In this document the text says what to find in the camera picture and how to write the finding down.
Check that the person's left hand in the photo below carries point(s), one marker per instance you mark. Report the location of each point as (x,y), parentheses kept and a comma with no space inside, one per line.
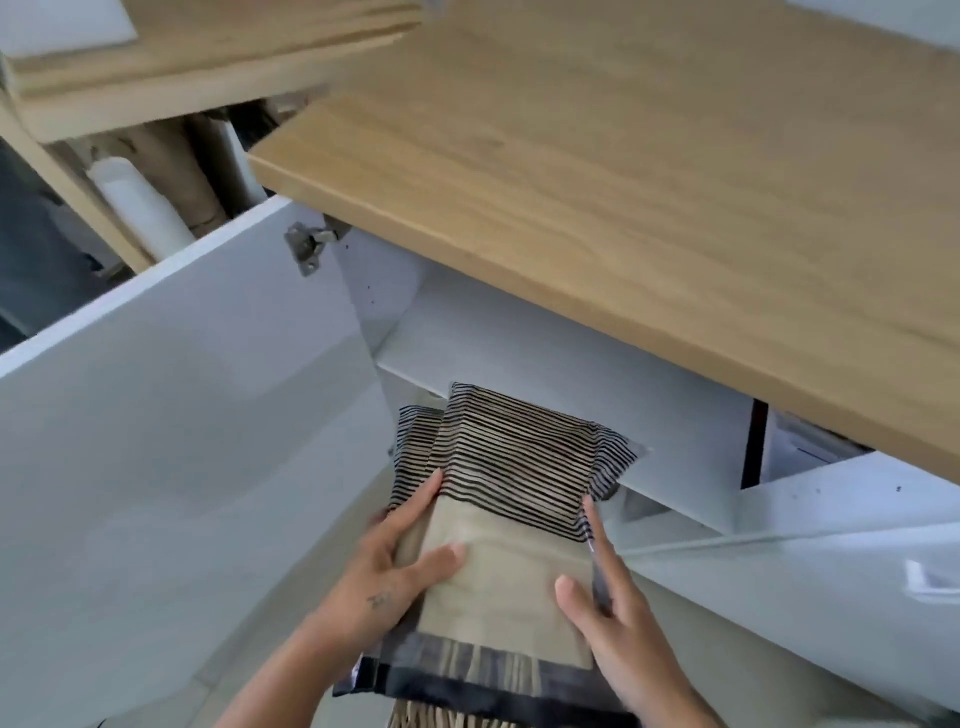
(375,581)

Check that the person's right hand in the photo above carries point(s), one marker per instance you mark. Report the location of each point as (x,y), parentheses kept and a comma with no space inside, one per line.
(626,645)

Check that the person's right thumb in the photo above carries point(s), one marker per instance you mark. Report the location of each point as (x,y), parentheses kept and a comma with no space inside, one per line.
(579,604)

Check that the person's left thumb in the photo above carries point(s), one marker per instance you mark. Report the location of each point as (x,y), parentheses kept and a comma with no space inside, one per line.
(439,566)

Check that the beige black striped cloth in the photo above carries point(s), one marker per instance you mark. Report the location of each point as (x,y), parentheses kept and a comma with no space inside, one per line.
(510,517)

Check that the person's left forearm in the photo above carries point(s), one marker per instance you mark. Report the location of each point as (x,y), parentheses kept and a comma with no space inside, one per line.
(281,686)

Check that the person's right forearm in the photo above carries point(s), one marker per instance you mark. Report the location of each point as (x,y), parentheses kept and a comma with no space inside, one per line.
(701,716)

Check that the white inner cabinet shelf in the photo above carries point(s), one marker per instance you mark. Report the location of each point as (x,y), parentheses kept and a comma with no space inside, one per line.
(570,375)

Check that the large white open cabinet door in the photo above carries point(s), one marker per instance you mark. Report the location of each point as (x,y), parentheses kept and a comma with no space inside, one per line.
(180,450)

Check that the metal cabinet door hinge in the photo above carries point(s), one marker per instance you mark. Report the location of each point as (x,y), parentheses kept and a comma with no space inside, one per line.
(307,244)

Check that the white cabinet with wooden top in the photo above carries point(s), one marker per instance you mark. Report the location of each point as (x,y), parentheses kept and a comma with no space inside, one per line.
(675,187)

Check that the thin white tube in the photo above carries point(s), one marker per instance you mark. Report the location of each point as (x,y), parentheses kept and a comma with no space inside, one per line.
(225,161)

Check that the white paper roll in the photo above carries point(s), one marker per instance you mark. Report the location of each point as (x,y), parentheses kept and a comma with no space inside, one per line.
(142,206)

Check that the light wooden shelf board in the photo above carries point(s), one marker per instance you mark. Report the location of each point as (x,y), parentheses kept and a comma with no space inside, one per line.
(195,67)

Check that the white flat sheet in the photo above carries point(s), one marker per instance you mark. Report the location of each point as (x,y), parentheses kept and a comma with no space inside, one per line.
(64,22)

